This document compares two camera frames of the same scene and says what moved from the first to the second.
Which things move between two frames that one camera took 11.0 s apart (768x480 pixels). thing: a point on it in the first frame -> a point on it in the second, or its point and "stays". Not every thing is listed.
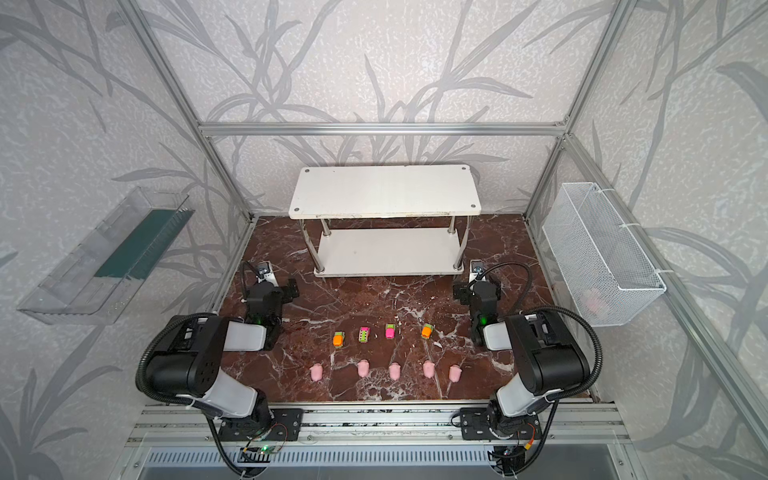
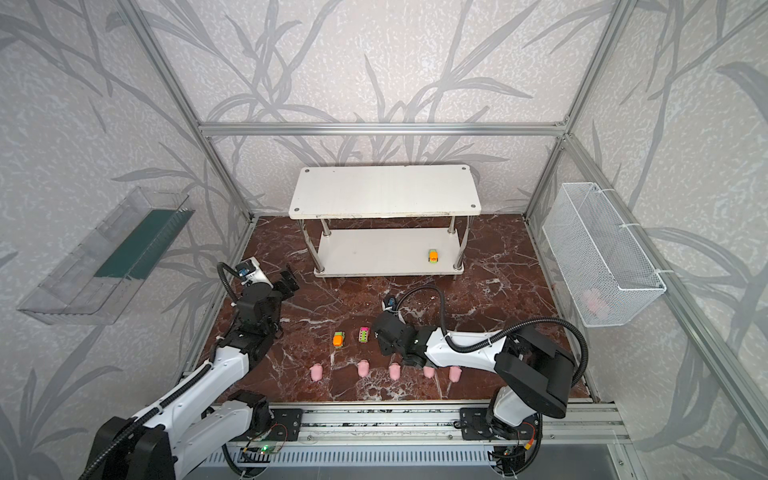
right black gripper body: [480, 288] -> [383, 333]
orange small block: [339, 338] stays
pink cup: [455, 373] stays
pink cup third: [395, 370] stays
